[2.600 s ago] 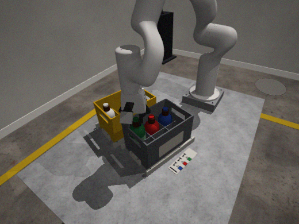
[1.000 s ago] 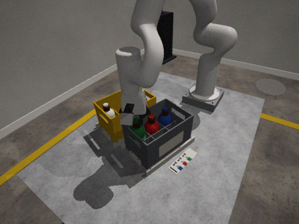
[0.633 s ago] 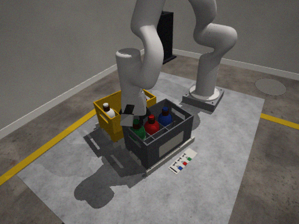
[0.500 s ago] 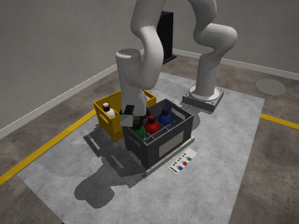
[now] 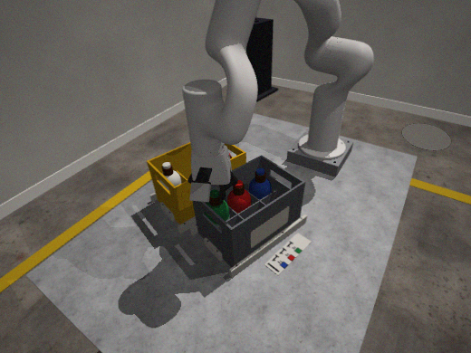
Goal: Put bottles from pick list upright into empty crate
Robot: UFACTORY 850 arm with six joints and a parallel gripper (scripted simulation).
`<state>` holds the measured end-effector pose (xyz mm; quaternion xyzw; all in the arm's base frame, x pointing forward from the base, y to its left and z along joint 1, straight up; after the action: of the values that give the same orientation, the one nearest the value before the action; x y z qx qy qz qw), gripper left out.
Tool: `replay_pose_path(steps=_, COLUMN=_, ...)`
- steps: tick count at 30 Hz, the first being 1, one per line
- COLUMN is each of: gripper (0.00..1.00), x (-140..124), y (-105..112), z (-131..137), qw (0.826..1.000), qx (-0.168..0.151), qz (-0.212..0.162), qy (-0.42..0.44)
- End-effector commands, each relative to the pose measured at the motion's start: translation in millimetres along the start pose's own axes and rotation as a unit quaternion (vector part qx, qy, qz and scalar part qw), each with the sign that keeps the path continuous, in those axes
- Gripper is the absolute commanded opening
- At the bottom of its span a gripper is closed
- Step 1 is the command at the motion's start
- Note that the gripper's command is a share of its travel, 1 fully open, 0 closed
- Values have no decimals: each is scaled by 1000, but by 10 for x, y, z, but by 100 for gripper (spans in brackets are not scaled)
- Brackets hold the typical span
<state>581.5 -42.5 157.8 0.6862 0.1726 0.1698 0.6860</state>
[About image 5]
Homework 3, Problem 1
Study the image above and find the white bottle with dark brown cap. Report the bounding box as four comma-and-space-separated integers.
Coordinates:
159, 162, 182, 191

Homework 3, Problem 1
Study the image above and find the blue bottle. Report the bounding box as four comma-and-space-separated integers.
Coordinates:
249, 168, 272, 200

